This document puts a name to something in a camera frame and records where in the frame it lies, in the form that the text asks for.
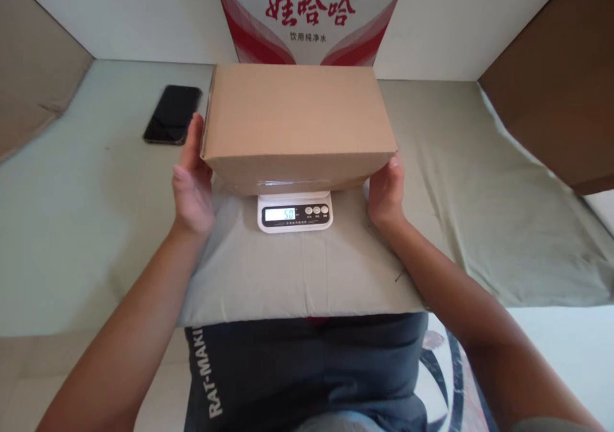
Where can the person's left hand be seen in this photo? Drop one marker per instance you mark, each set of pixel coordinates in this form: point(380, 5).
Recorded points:
point(193, 197)

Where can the red and white carton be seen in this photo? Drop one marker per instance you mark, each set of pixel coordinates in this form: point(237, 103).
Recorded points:
point(312, 19)

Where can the flat brown cardboard panel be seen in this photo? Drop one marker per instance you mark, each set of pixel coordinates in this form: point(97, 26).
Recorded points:
point(33, 77)

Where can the white digital kitchen scale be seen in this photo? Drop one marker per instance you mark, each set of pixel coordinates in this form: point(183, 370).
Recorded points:
point(293, 213)

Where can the brown cardboard box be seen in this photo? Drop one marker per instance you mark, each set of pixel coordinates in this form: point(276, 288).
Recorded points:
point(297, 115)

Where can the person's body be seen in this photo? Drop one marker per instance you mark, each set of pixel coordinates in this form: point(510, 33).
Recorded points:
point(307, 374)

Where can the black smartphone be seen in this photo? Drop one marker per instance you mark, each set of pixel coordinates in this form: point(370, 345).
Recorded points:
point(172, 114)

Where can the person's right hand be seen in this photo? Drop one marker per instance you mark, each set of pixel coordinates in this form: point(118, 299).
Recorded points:
point(386, 199)

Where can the grey-green bed sheet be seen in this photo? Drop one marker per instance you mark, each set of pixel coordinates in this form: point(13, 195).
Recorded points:
point(494, 201)

